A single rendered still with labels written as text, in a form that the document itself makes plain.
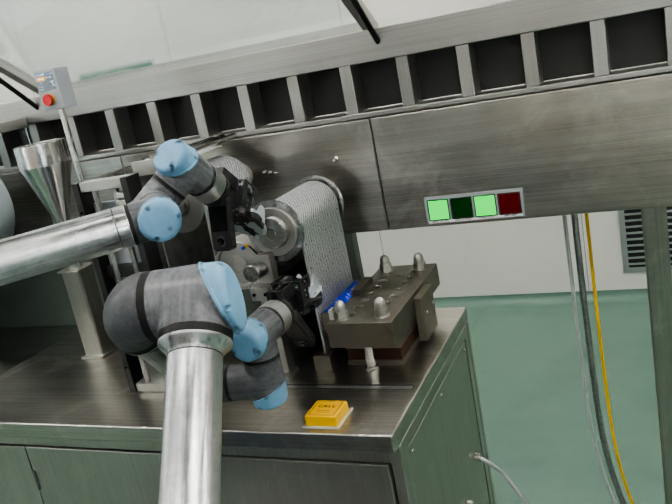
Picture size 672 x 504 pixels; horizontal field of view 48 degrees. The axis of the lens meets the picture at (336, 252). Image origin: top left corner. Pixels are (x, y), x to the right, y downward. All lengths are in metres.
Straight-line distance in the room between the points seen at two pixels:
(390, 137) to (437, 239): 2.60
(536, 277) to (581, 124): 2.68
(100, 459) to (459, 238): 2.95
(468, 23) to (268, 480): 1.13
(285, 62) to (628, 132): 0.86
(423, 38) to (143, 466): 1.21
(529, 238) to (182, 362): 3.41
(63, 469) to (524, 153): 1.38
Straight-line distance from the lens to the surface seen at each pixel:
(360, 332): 1.70
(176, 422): 1.11
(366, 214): 2.00
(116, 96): 2.31
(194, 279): 1.17
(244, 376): 1.54
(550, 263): 4.41
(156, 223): 1.32
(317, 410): 1.58
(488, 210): 1.90
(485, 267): 4.48
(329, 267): 1.85
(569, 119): 1.84
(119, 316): 1.21
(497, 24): 1.84
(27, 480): 2.18
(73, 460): 2.02
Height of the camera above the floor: 1.63
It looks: 15 degrees down
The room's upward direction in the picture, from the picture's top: 11 degrees counter-clockwise
